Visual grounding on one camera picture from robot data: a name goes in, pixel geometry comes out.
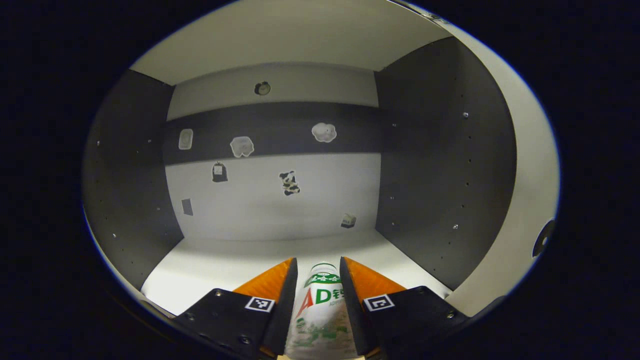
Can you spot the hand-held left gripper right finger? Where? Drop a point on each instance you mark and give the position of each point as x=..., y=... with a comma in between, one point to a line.
x=350, y=310

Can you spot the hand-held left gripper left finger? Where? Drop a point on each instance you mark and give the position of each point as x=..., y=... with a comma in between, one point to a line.
x=285, y=310

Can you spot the white drink bottle green label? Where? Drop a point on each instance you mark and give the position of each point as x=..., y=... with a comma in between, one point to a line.
x=320, y=310

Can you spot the white cabinet shelf board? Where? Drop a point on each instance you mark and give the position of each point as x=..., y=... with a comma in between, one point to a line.
x=280, y=35
x=225, y=260

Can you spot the white and grey cabinet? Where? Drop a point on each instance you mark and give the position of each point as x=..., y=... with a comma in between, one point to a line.
x=440, y=175

